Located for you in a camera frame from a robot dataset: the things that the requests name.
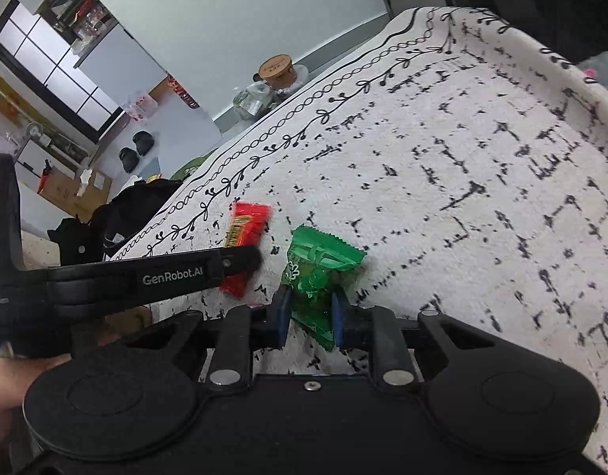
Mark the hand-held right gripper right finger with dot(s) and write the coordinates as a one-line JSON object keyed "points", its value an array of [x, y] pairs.
{"points": [[336, 319]]}

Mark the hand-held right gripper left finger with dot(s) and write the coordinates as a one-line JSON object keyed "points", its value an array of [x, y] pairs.
{"points": [[283, 317]]}

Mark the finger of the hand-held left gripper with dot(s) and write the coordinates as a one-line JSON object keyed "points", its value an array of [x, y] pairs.
{"points": [[185, 272], [101, 307]]}

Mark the dark green candy packet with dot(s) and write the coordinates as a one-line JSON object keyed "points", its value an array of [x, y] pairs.
{"points": [[316, 269]]}

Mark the red snack packet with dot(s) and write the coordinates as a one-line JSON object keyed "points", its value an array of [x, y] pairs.
{"points": [[247, 225]]}

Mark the person's left forearm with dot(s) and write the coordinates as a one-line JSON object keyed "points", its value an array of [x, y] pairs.
{"points": [[12, 396]]}

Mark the black bag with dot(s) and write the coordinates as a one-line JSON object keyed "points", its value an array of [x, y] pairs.
{"points": [[116, 212]]}

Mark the cardboard boxes on floor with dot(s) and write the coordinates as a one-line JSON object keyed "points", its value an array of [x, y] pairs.
{"points": [[71, 190]]}

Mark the pair of black slippers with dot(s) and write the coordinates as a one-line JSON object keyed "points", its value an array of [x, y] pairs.
{"points": [[136, 151]]}

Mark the white black-printed tablecloth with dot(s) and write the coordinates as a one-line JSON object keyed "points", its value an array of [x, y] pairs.
{"points": [[432, 183]]}

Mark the pink plastic bag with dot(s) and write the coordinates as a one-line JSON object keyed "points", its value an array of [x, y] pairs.
{"points": [[140, 105]]}

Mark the red paper decoration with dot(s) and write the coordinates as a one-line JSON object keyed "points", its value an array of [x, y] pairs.
{"points": [[183, 91]]}

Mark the clear bag of packets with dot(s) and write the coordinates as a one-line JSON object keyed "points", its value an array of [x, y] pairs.
{"points": [[254, 100]]}

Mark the black-framed glass door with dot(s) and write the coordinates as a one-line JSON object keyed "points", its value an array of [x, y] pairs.
{"points": [[51, 59]]}

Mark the jar with wooden lid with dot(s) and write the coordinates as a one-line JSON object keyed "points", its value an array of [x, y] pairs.
{"points": [[279, 72]]}

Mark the white cabinet with shelves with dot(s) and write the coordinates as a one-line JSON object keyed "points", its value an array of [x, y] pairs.
{"points": [[136, 54]]}

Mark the grey and pink plush toy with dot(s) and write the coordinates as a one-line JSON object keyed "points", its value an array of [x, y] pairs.
{"points": [[601, 67]]}

